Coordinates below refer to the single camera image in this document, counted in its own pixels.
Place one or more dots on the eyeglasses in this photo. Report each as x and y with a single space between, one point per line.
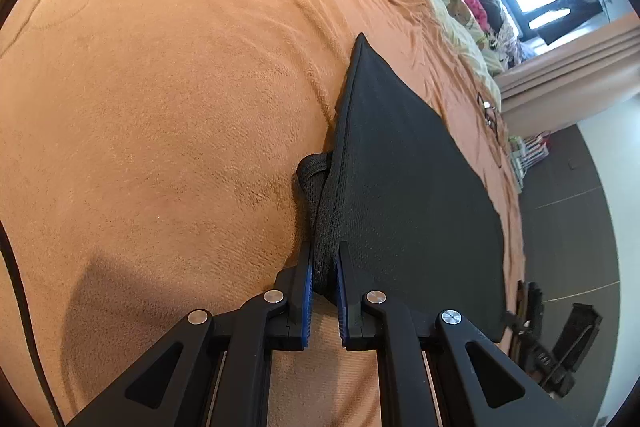
489 112

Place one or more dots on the black office chair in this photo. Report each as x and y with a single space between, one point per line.
565 2

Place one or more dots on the black floor stand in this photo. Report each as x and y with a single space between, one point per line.
570 347

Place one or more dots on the beige curtain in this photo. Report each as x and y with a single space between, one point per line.
565 72

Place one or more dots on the orange fleece blanket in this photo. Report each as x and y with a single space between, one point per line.
165 107

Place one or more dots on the white rack by bed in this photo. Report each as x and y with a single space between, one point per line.
525 157

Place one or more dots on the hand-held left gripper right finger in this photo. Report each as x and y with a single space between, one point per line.
342 307

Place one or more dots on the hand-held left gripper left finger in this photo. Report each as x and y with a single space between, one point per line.
306 307

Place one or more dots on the black mesh shorts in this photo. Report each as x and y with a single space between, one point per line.
410 187

